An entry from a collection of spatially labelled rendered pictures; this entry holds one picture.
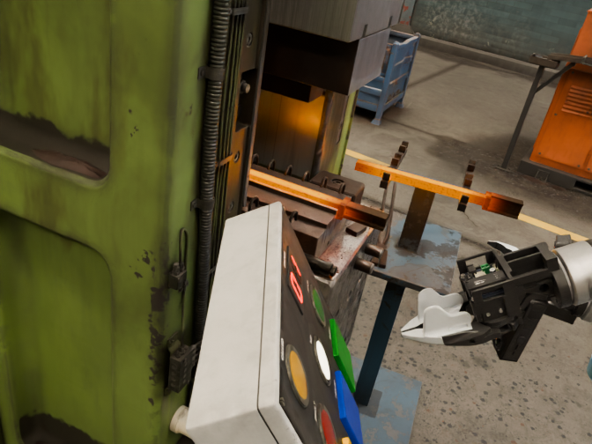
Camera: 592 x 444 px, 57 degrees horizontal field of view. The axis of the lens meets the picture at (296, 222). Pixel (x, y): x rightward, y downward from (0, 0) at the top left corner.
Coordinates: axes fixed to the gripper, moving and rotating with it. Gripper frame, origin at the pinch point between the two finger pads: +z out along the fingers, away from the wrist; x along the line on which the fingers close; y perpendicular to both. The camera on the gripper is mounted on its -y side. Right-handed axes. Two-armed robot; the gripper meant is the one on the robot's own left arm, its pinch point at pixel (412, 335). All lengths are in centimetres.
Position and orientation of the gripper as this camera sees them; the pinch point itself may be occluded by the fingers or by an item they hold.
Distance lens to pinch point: 77.3
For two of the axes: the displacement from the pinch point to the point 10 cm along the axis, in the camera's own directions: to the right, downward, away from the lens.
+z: -9.3, 3.2, 1.7
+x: 0.2, 5.0, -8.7
